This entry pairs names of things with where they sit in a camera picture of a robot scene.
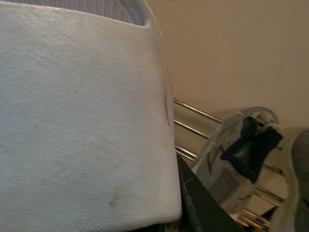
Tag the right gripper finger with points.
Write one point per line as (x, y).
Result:
(201, 213)

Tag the grey sneaker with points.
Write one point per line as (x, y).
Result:
(231, 160)
(293, 214)

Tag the light blue slipper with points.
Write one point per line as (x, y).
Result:
(86, 118)

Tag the black metal shoe rack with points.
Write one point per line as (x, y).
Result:
(246, 217)

